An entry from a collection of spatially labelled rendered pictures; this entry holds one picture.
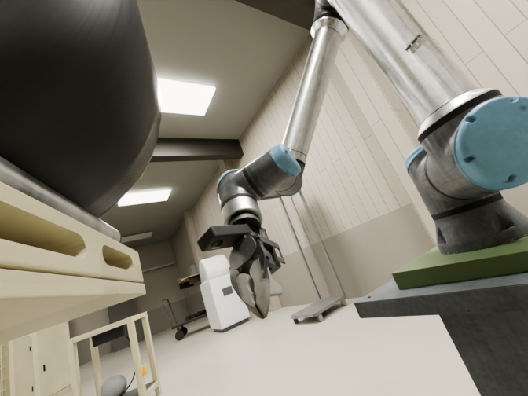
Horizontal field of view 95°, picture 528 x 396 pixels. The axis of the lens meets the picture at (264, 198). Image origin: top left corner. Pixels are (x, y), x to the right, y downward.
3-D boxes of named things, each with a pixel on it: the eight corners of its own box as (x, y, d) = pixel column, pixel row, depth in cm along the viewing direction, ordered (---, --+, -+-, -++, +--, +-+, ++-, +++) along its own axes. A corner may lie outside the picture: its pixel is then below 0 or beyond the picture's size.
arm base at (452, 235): (452, 243, 73) (436, 212, 75) (540, 222, 58) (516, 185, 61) (430, 259, 61) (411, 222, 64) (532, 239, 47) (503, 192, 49)
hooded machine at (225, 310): (209, 333, 494) (192, 265, 534) (236, 320, 534) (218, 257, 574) (225, 333, 435) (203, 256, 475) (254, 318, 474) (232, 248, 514)
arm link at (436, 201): (479, 198, 68) (447, 144, 72) (522, 185, 52) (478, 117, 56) (422, 218, 71) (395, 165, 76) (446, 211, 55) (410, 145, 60)
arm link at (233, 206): (238, 190, 54) (211, 218, 57) (243, 204, 50) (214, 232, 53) (265, 207, 59) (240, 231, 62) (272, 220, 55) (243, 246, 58)
